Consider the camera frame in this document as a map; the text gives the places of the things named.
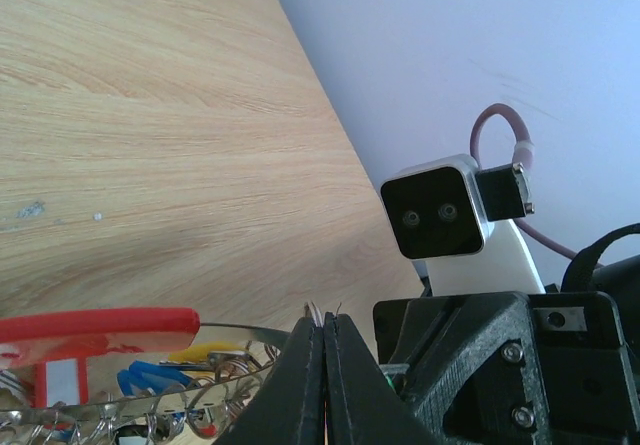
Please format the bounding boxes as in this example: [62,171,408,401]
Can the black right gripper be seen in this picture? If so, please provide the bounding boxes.
[373,292,639,444]

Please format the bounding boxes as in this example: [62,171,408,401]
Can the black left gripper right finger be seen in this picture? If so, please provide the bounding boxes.
[323,313,437,445]

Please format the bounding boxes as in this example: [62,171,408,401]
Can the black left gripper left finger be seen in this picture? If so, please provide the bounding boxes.
[217,318,325,445]

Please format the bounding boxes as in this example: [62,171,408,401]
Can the metal keyring with red handle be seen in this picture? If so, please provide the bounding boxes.
[1,308,288,444]

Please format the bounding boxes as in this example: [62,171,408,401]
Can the yellow key tag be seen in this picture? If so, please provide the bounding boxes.
[165,341,244,364]

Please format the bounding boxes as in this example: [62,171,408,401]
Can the blue key tag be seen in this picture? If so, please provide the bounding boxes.
[116,361,191,396]

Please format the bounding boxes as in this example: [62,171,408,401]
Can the red key tag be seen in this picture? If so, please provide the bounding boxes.
[34,358,89,408]

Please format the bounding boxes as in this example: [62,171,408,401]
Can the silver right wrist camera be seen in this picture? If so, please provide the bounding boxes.
[379,154,534,260]

